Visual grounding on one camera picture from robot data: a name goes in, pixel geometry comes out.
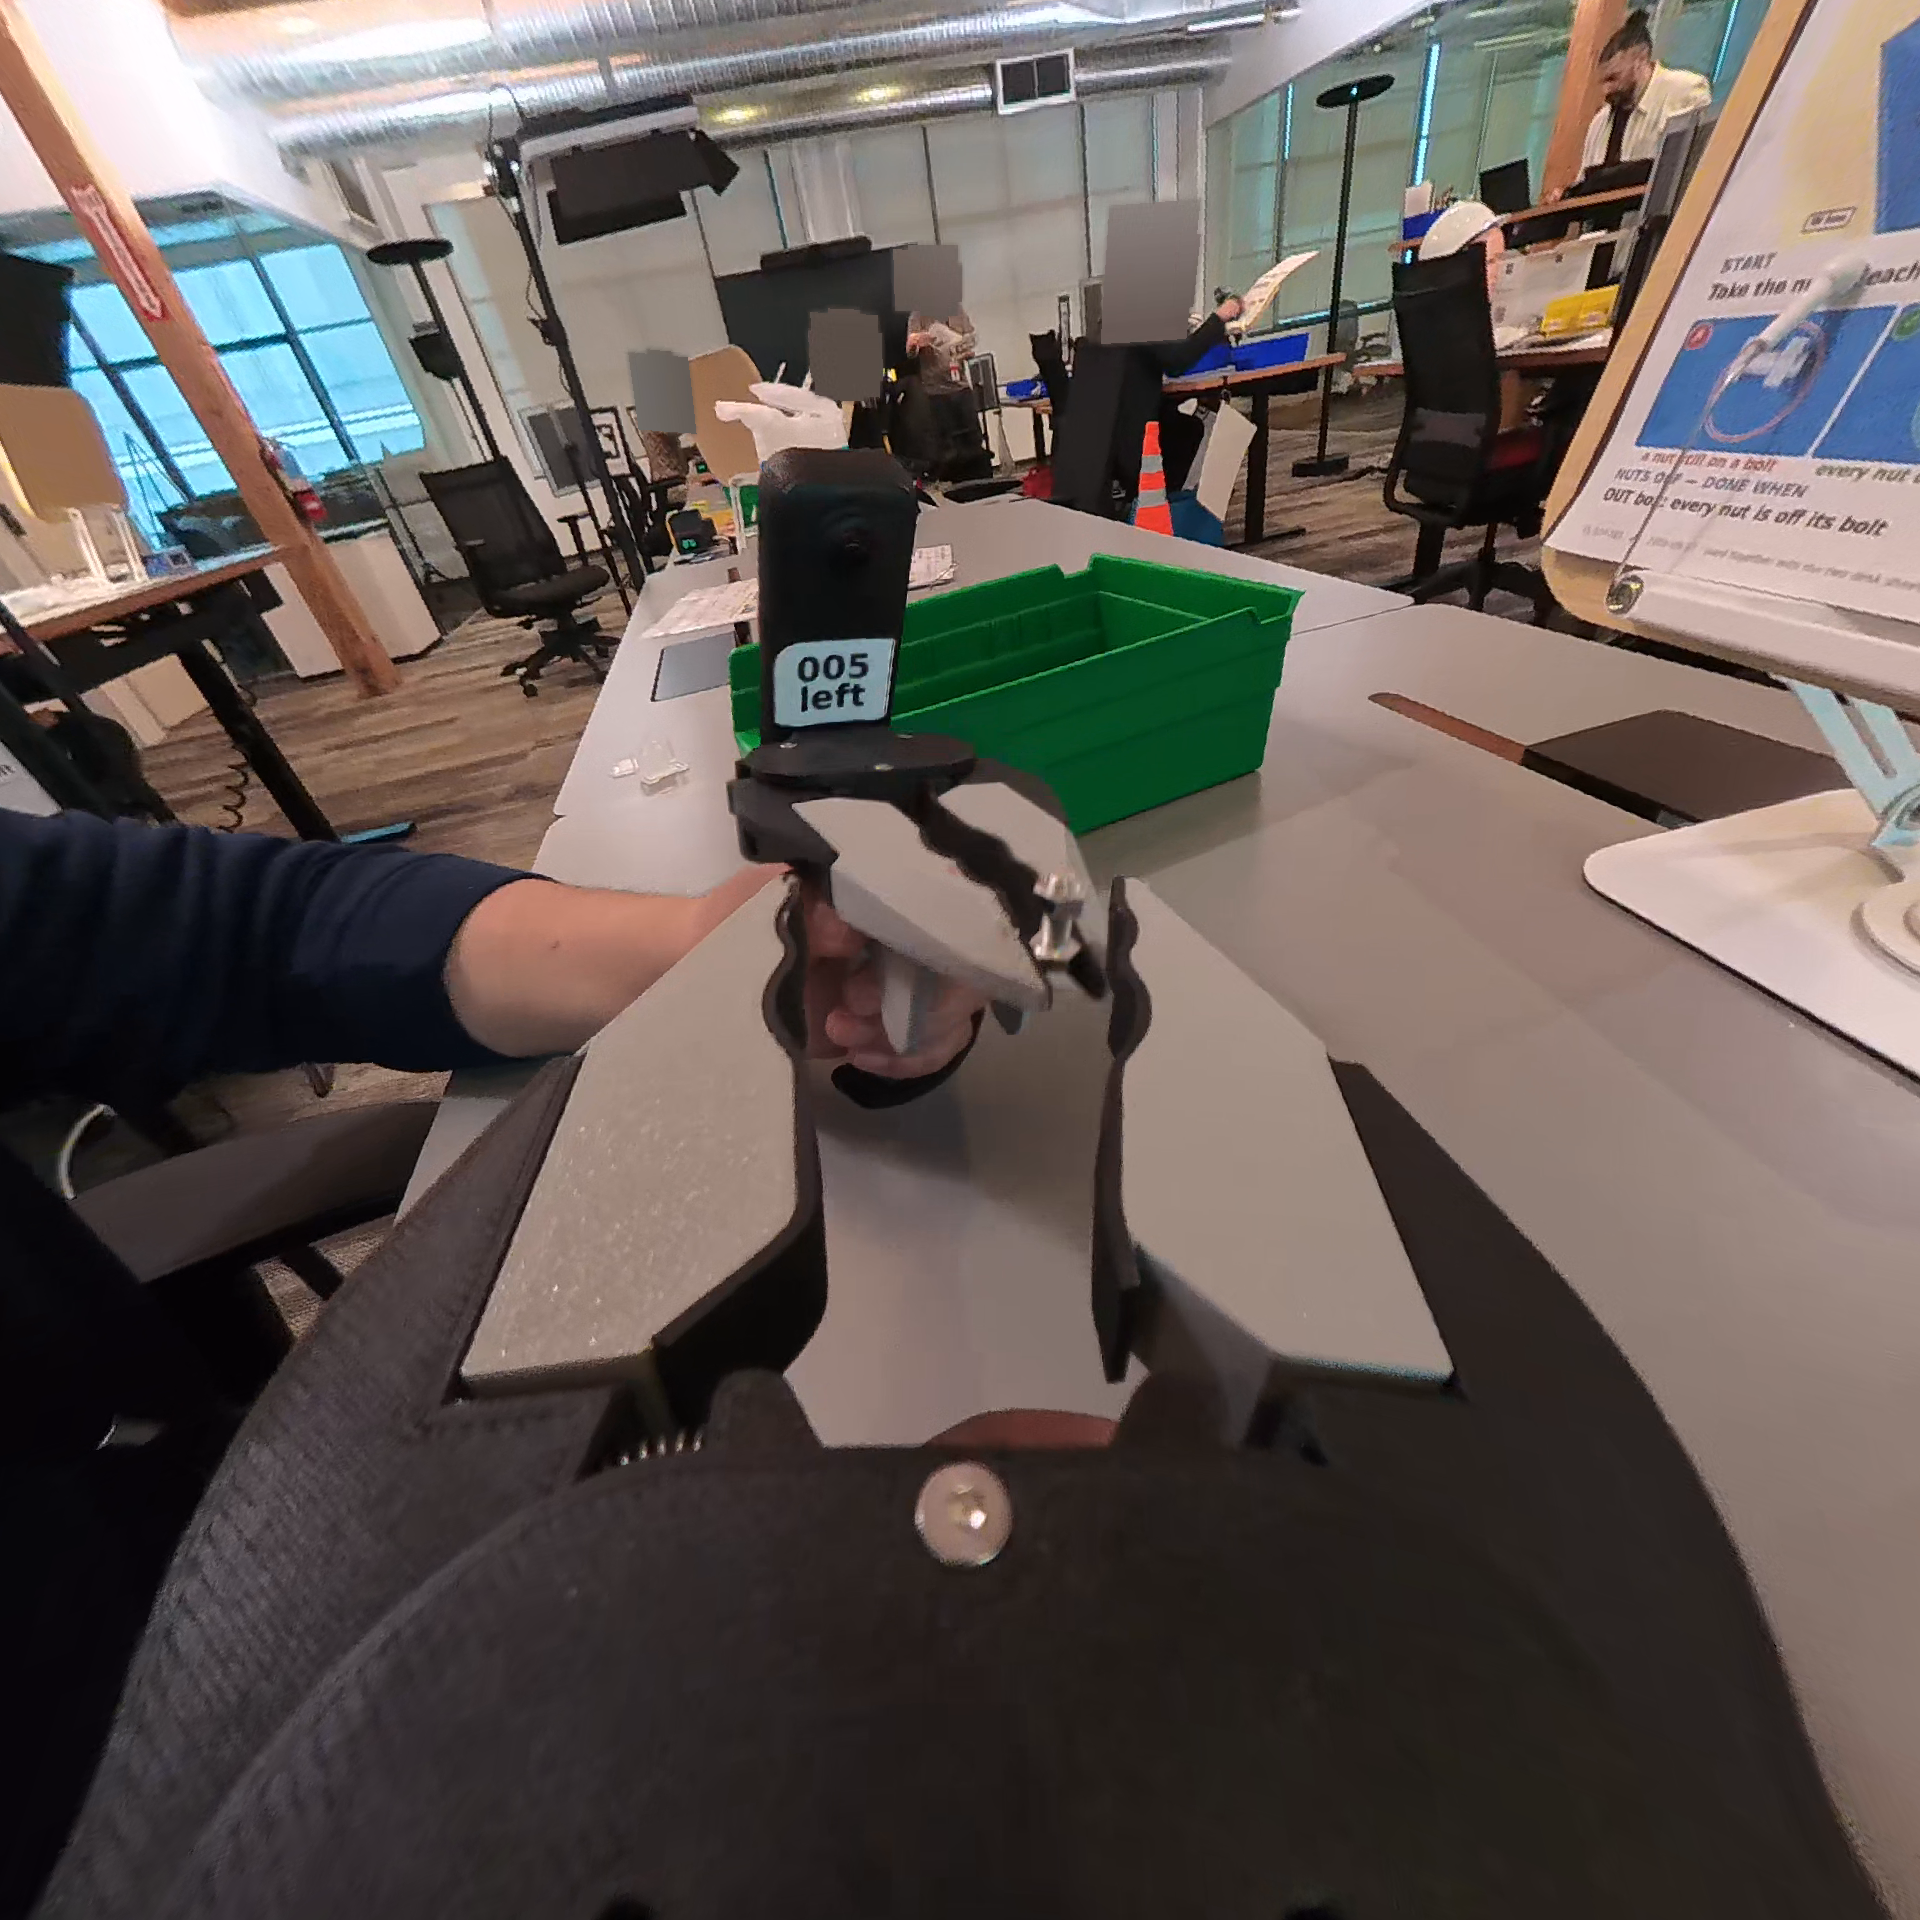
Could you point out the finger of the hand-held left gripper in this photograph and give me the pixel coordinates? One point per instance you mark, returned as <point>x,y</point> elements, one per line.
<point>914,900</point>
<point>1019,803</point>

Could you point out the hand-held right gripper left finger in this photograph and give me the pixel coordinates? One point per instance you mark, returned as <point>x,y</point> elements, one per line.
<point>661,1170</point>

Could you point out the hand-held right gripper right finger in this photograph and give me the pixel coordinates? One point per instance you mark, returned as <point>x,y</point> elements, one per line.
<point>1275,1201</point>

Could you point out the silver hex bolt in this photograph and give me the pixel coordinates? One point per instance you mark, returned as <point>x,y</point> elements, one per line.
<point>1060,887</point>

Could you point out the silver hex nut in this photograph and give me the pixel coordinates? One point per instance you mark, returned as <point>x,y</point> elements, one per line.
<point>1053,944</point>

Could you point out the green plastic bin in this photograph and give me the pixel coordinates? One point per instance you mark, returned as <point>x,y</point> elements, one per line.
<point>1170,705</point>

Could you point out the person's left forearm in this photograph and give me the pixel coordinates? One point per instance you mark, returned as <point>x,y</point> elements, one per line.
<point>224,944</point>

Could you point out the person's left hand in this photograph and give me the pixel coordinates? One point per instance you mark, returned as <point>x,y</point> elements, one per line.
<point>856,1004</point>

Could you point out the printed paper sheet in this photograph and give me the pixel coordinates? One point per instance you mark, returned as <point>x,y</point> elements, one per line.
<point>704,609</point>
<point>930,567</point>

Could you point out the clear plastic wrapper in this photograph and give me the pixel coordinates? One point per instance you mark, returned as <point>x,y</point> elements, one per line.
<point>661,772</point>

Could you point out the large black display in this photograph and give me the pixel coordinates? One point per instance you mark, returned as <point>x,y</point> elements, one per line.
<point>779,299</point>

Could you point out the orange traffic cone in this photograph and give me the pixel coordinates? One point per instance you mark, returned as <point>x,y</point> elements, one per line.
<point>1155,493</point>

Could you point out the black studio light panel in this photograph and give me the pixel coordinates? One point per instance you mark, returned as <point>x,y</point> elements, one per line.
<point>628,180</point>

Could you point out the black floor lamp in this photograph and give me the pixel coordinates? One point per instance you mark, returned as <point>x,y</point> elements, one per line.
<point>407,252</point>
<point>1354,92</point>

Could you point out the person's dark clothing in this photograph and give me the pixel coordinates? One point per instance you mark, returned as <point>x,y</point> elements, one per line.
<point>59,1424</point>

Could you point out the printed instruction sheet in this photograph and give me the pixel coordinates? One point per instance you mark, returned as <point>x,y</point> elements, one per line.
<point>1799,493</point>

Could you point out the wooden instruction board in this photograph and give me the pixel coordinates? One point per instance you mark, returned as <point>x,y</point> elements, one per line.
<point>1682,264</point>

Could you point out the wooden post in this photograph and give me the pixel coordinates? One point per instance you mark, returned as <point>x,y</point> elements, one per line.
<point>202,369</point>

